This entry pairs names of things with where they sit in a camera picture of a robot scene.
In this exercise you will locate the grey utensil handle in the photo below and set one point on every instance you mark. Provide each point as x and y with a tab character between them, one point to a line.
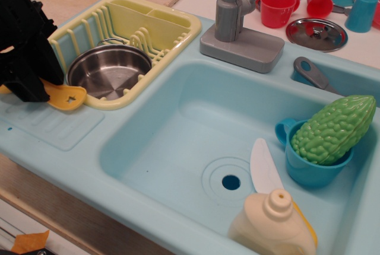
308	73

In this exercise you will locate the yellow dish brush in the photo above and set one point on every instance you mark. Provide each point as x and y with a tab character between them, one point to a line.
63	97

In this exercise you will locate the cream detergent bottle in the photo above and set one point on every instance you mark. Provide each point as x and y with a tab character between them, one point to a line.
270	224

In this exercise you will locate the blue cup upside down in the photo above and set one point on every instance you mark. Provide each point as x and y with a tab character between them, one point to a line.
361	16

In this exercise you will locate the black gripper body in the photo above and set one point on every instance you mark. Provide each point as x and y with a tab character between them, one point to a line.
23	23

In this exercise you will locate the steel pot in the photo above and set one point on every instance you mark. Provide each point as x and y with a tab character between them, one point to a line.
109	69

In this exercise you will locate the red cup right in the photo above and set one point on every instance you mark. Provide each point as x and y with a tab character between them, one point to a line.
319	8

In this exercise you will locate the grey toy faucet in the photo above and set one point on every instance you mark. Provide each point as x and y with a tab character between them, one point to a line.
228	40

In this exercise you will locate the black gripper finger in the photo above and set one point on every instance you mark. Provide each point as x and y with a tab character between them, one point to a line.
41	61
18	76

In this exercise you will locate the white toy knife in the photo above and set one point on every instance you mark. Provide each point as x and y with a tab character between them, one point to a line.
264	174

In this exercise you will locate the blue cup in sink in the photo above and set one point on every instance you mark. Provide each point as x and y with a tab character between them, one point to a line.
302	171

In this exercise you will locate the light blue toy sink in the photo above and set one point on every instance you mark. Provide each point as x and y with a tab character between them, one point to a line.
173	165

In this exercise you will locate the orange tape piece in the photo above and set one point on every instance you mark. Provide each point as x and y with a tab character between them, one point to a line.
25	243

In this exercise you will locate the steel pot lid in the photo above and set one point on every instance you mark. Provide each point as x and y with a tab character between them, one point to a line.
317	34

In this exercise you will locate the green bitter melon toy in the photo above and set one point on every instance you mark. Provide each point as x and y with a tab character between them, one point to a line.
334	130

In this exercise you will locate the red cup front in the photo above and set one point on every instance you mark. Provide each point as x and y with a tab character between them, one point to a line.
276	13

